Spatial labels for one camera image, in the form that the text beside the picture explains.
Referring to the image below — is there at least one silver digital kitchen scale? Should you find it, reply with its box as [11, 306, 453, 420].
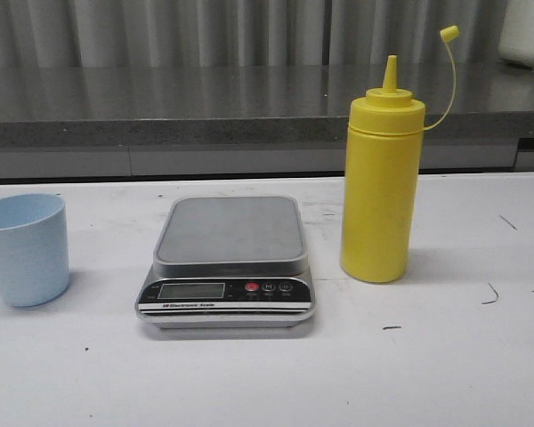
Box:
[135, 196, 315, 329]

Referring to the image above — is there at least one light blue plastic cup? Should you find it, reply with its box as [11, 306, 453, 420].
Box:
[0, 194, 69, 307]

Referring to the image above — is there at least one white appliance in background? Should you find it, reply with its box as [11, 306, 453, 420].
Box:
[498, 0, 534, 68]

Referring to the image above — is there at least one yellow squeeze bottle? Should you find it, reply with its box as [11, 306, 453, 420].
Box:
[340, 25, 460, 284]

